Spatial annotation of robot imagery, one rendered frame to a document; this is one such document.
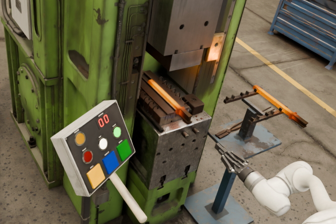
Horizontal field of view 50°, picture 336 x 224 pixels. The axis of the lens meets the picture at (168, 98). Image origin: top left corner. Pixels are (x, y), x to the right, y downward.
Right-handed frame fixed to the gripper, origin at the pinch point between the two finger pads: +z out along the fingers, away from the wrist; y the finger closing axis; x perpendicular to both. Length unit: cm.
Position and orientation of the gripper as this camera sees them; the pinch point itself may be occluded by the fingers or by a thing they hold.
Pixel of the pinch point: (220, 149)
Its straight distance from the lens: 182.7
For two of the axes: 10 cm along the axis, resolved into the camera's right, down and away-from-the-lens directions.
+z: -5.7, -5.4, 6.2
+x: 1.6, -8.1, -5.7
